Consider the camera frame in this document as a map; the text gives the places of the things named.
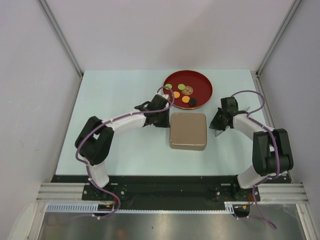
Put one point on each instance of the white cable duct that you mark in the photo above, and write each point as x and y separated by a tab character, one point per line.
237	207
95	208

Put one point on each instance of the white cable duct left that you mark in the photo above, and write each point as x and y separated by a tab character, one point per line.
95	208

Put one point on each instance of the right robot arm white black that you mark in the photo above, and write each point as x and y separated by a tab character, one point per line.
271	148

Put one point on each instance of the black round cookie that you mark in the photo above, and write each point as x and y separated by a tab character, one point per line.
193	102

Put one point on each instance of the tan square tin lid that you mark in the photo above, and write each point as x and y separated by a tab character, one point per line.
188	128

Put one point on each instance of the white cable duct right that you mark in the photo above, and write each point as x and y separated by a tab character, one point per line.
237	207

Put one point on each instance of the tan square tin box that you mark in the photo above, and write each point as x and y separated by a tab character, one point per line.
189	147

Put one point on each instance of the round red lacquer tray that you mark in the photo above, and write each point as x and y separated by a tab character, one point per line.
197	86

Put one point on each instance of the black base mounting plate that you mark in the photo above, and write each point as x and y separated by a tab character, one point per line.
168	193

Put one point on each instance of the green round cookie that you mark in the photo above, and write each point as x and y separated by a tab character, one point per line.
168	86
181	87

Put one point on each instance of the metal tongs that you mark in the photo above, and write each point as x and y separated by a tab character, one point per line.
220	132

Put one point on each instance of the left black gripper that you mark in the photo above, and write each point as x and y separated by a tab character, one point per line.
165	123

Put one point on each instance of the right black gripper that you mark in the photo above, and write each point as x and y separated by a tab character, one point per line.
214	124

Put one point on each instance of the orange round cookie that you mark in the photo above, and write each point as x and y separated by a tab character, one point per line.
176	94
185	99

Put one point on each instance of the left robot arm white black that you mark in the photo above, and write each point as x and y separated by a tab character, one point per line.
94	142

